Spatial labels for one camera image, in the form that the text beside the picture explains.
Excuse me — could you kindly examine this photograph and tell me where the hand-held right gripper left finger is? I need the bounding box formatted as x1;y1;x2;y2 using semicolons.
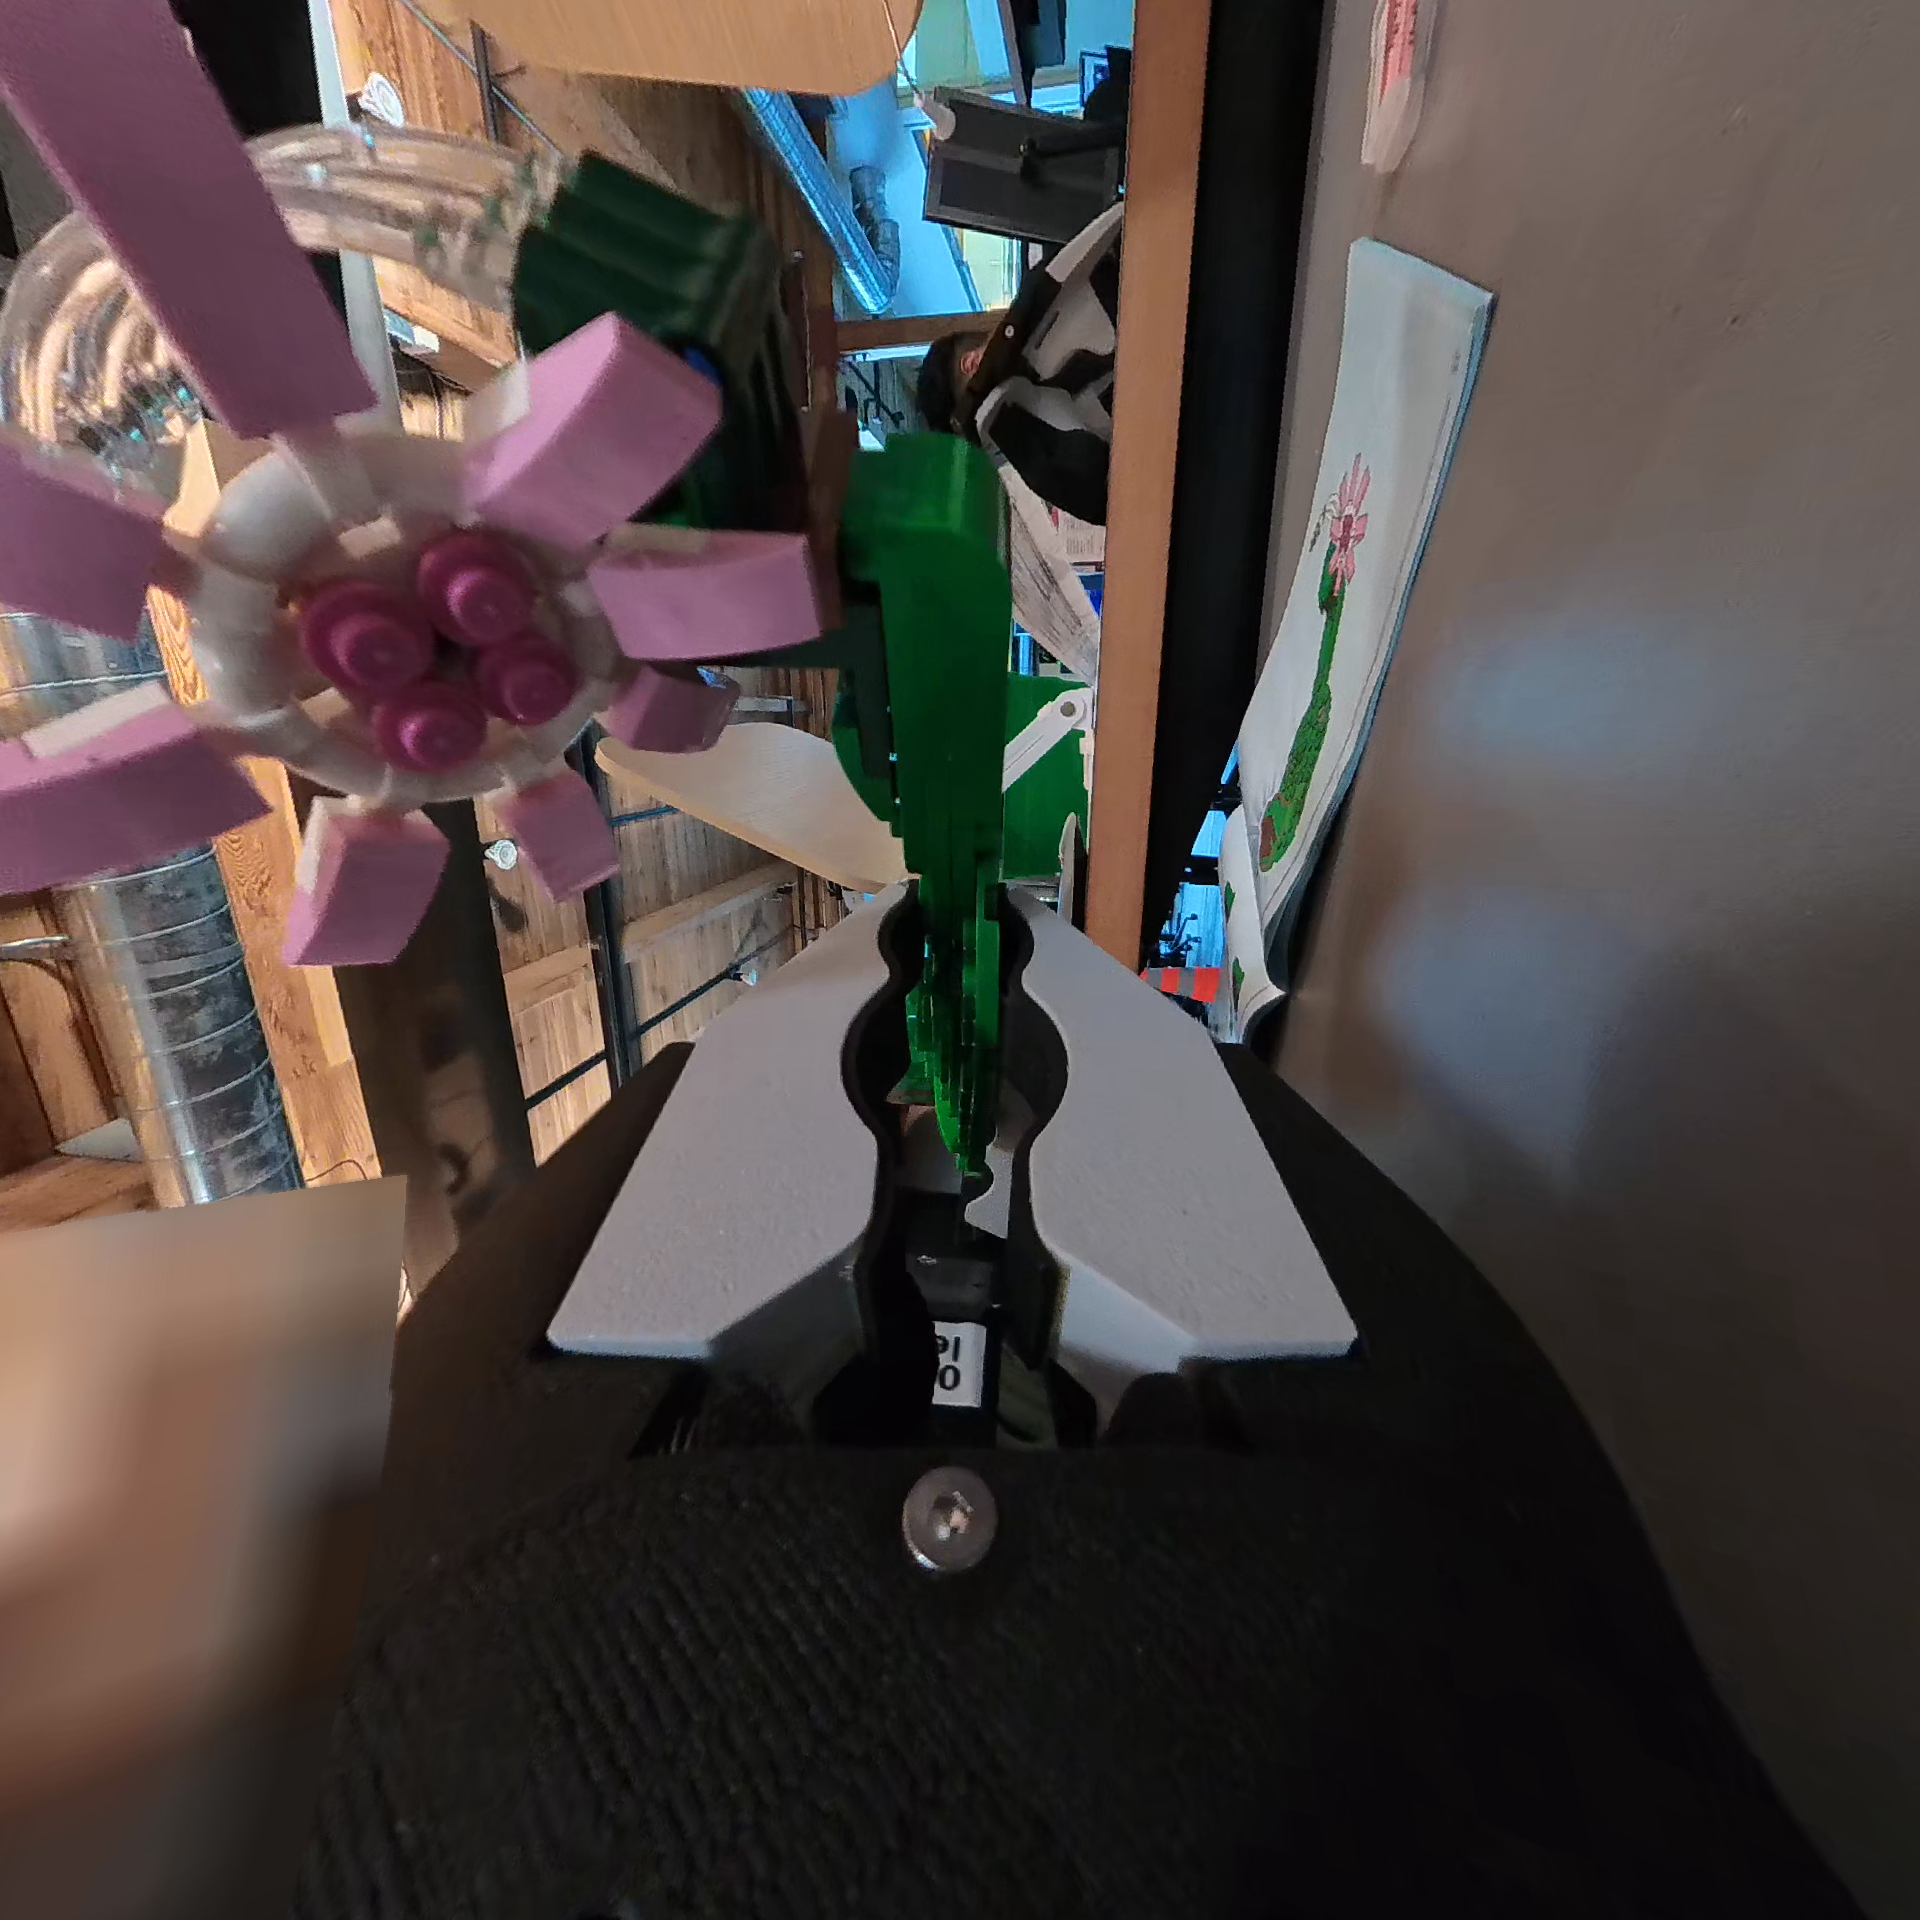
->
545;893;921;1415

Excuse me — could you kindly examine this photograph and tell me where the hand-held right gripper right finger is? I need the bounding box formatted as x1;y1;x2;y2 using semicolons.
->
1008;895;1362;1422

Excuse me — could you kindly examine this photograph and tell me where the green lego stem plate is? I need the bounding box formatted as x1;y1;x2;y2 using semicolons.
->
831;431;1039;1197

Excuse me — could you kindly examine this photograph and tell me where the pink lego flower model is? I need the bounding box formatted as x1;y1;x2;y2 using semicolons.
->
0;0;847;971

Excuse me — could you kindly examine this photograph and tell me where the lego instruction booklet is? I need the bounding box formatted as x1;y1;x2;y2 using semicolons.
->
1218;237;1498;1040

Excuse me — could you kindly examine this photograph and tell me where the white round tabletop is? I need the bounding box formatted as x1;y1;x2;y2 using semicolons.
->
597;728;921;892

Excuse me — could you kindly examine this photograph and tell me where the pale blurred panel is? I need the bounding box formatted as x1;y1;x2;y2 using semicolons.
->
0;1175;412;1801

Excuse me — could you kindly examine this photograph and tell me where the black monitor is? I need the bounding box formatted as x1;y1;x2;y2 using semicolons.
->
921;84;1127;228

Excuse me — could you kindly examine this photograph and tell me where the white pink packet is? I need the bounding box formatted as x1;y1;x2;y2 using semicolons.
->
1359;0;1445;169

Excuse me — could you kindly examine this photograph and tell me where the wooden round tabletop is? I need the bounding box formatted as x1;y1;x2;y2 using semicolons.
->
441;0;925;96

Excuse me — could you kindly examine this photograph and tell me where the wide silver duct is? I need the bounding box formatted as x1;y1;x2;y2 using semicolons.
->
45;839;308;1212

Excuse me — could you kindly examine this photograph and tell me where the thin silver duct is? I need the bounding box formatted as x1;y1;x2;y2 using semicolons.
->
743;81;913;310

